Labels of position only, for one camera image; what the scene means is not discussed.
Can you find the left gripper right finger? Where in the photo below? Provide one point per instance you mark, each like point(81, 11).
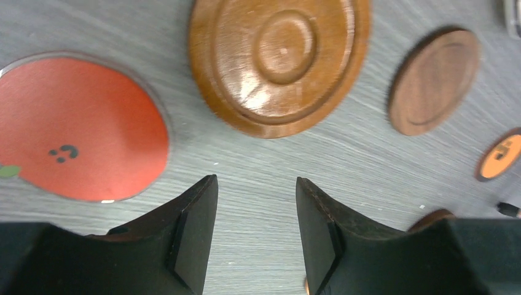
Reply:
point(346, 252)

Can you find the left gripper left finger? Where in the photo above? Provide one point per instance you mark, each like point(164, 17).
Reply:
point(164, 251)

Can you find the brown ridged wooden coaster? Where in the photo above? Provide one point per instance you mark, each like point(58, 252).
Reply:
point(273, 69)

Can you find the dark brown ridged coaster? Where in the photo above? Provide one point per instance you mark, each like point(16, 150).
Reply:
point(431, 218)

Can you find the red apple smiley coaster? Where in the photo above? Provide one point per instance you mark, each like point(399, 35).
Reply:
point(81, 128)

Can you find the orange black smiley coaster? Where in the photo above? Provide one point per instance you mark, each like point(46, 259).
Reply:
point(499, 157)

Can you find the dark walnut round coaster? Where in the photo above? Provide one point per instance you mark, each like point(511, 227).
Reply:
point(433, 80)

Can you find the pink tripod legs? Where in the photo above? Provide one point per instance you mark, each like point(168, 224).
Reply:
point(508, 209)

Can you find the cream serving tray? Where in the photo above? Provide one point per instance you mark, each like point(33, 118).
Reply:
point(512, 17)

